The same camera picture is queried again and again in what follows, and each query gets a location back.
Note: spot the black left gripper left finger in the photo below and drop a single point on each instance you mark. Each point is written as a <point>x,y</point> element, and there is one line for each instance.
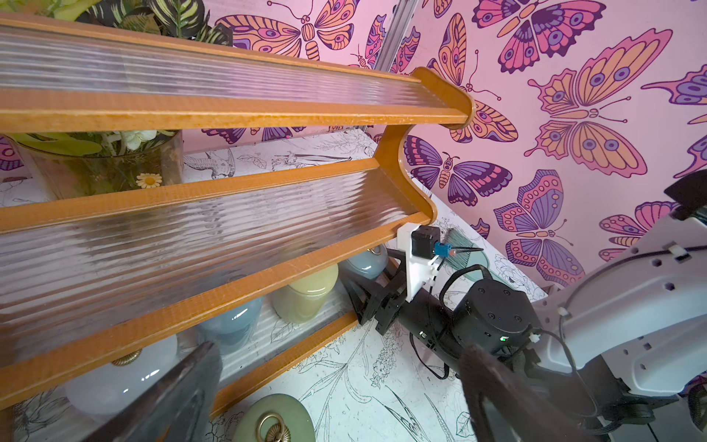
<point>176,408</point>

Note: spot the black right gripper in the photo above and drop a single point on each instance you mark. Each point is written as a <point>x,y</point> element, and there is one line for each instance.
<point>387,304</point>

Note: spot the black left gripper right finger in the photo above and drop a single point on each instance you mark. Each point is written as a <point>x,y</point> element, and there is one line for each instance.
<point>501,405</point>

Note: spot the white canister bottom shelf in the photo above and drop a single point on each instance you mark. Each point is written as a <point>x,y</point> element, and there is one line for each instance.
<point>106,391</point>

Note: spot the yellow-green canister bottom shelf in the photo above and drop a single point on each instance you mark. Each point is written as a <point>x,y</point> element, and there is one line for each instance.
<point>302,300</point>

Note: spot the blue canister bottom shelf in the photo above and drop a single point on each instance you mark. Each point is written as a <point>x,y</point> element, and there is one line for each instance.
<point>232,330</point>

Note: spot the green canister shelf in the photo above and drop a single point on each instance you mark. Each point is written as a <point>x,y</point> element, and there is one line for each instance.
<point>277,417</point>

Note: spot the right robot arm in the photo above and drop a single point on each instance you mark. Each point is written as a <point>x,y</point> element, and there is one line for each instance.
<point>601,354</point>

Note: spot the wooden tiered shelf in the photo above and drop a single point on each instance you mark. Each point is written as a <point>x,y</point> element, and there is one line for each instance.
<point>87,280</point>

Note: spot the green plastic dustpan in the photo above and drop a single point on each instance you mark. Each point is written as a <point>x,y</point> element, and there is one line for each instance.
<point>467,253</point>

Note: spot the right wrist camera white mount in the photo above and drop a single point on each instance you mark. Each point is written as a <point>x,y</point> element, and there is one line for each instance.
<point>424,253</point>

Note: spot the aluminium frame post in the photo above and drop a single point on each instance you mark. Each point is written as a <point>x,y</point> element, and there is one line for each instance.
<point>403,12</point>

